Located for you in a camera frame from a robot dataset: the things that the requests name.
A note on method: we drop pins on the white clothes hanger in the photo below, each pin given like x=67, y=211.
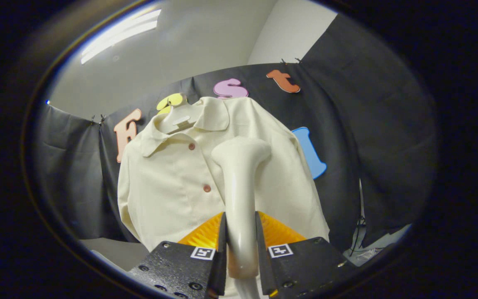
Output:
x=181, y=120

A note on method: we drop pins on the ceiling light panel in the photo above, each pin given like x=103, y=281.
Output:
x=118, y=35

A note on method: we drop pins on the cream button shirt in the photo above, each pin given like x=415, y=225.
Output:
x=164, y=199

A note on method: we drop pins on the black backdrop cloth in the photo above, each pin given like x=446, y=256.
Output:
x=367, y=124

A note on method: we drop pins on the grey cabinet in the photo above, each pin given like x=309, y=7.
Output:
x=114, y=251

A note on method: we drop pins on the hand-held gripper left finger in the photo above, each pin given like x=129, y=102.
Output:
x=220, y=261

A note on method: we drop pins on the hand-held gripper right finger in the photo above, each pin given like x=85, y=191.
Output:
x=264, y=265

